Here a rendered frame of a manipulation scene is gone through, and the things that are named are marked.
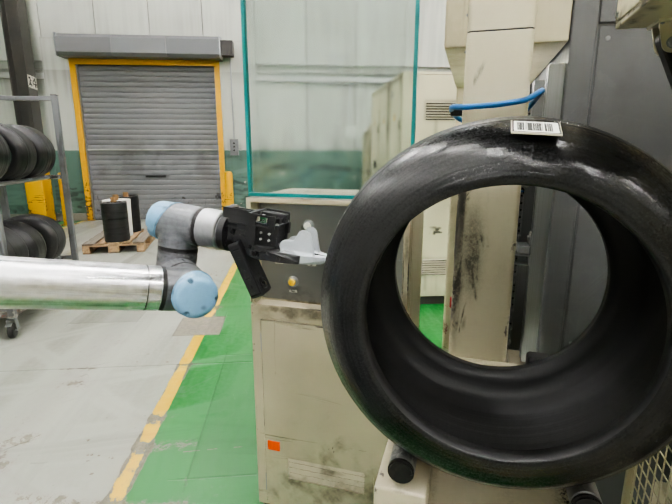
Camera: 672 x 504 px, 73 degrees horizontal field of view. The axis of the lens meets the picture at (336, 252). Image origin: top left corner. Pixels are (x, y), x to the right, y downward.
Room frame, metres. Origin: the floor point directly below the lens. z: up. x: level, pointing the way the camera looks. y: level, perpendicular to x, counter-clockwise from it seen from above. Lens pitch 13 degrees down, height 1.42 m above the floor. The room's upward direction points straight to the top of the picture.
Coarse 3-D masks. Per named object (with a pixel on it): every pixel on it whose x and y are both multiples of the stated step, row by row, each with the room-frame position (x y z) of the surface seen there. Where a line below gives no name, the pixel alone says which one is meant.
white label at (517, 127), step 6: (516, 120) 0.63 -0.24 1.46; (516, 126) 0.61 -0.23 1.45; (522, 126) 0.61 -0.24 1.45; (528, 126) 0.61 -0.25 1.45; (534, 126) 0.61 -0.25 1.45; (540, 126) 0.61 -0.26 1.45; (546, 126) 0.60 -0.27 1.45; (552, 126) 0.60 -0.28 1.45; (558, 126) 0.60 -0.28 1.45; (516, 132) 0.60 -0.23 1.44; (522, 132) 0.59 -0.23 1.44; (528, 132) 0.59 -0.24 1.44; (534, 132) 0.59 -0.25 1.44; (540, 132) 0.59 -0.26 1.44; (546, 132) 0.59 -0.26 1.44; (552, 132) 0.59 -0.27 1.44; (558, 132) 0.58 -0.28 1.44
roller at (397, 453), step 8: (400, 448) 0.69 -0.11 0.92; (392, 456) 0.68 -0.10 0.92; (400, 456) 0.67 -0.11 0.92; (408, 456) 0.67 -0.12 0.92; (392, 464) 0.66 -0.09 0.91; (400, 464) 0.66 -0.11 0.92; (408, 464) 0.66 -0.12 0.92; (392, 472) 0.66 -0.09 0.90; (400, 472) 0.66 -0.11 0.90; (408, 472) 0.65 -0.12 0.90; (400, 480) 0.66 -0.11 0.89; (408, 480) 0.65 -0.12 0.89
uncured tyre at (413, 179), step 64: (448, 128) 0.69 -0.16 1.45; (576, 128) 0.61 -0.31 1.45; (384, 192) 0.65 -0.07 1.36; (448, 192) 0.61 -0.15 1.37; (576, 192) 0.57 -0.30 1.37; (640, 192) 0.56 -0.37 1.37; (384, 256) 0.92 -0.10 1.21; (640, 256) 0.78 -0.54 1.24; (384, 320) 0.91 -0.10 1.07; (640, 320) 0.77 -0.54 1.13; (384, 384) 0.64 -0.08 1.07; (448, 384) 0.87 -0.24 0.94; (512, 384) 0.84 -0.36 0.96; (576, 384) 0.80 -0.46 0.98; (640, 384) 0.69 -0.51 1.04; (448, 448) 0.61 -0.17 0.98; (512, 448) 0.70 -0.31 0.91; (576, 448) 0.57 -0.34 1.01; (640, 448) 0.54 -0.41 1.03
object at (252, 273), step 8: (240, 240) 0.83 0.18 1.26; (232, 248) 0.82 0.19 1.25; (240, 248) 0.81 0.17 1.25; (232, 256) 0.82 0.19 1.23; (240, 256) 0.81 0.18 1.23; (248, 256) 0.83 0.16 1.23; (240, 264) 0.82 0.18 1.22; (248, 264) 0.81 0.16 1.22; (256, 264) 0.84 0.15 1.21; (240, 272) 0.82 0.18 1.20; (248, 272) 0.81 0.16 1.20; (256, 272) 0.83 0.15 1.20; (264, 272) 0.85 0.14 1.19; (248, 280) 0.81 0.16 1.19; (256, 280) 0.81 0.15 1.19; (264, 280) 0.83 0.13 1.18; (248, 288) 0.81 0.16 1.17; (256, 288) 0.81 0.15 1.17; (264, 288) 0.82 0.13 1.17; (256, 296) 0.81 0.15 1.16
